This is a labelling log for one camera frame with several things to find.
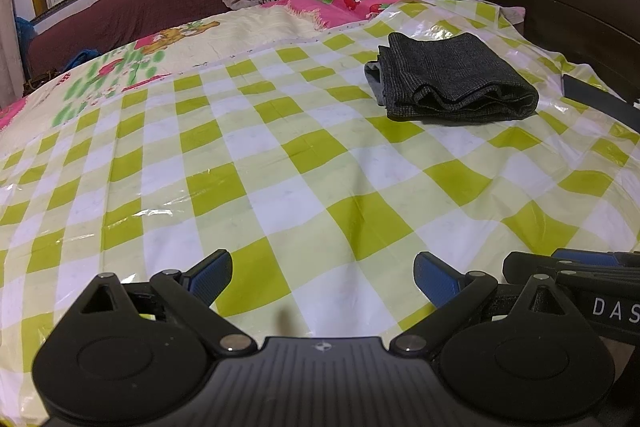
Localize blue bag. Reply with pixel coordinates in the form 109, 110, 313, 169
15, 17, 37, 58

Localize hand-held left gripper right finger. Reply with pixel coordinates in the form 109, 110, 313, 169
389, 251, 583, 358

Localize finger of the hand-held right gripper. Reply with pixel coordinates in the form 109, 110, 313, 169
552, 248, 640, 269
502, 252, 623, 290

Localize black flat board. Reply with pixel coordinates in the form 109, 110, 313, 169
561, 74, 640, 132

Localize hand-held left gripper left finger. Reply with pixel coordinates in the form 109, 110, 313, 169
72, 249, 258, 357

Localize maroon covered window bench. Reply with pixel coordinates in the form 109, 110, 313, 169
25, 0, 231, 80

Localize crumpled blue cloth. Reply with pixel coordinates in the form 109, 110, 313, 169
62, 49, 103, 72

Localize dark grey checked pants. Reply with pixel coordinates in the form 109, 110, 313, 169
364, 32, 540, 124

